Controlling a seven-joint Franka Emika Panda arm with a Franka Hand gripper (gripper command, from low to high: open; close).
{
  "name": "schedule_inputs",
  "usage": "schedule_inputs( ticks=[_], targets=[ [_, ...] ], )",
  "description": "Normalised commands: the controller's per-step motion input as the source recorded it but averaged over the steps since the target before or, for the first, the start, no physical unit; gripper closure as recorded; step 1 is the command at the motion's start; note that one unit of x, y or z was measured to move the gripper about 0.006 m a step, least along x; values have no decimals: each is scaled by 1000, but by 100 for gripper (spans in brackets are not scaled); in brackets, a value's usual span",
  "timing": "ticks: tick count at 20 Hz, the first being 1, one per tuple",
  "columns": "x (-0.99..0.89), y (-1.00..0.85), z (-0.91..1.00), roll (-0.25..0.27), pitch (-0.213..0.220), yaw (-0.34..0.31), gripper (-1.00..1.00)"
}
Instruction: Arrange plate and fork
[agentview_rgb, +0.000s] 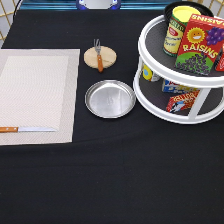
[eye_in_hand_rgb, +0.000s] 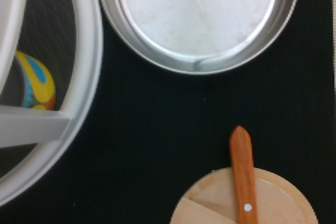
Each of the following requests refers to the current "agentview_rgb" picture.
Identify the blue white food box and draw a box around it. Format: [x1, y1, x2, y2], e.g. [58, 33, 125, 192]
[162, 79, 193, 94]

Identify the red raisins box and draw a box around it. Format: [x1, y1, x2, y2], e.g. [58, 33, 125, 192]
[175, 14, 224, 75]

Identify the red box at edge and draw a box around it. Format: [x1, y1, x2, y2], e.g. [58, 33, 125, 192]
[215, 48, 224, 72]

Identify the wooden handled knife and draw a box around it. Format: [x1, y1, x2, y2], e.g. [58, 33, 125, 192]
[0, 127, 56, 133]

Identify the small yellow blue can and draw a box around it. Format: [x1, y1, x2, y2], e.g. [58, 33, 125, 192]
[143, 65, 160, 82]

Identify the wooden handled fork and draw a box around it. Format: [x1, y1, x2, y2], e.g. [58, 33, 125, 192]
[94, 39, 103, 73]

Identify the white two-tier turntable rack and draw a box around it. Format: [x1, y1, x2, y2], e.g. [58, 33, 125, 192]
[133, 15, 224, 124]

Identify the silver metal plate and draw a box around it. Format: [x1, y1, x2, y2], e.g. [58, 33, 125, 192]
[85, 80, 136, 119]

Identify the yellow lidded can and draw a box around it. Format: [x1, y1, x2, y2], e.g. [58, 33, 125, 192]
[163, 6, 200, 57]

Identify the round wooden coaster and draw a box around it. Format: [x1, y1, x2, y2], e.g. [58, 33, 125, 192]
[84, 46, 117, 68]

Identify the beige woven placemat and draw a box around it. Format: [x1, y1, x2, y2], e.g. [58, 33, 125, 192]
[0, 49, 80, 146]

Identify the red butter box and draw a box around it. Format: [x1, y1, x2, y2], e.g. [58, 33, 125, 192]
[166, 90, 199, 113]

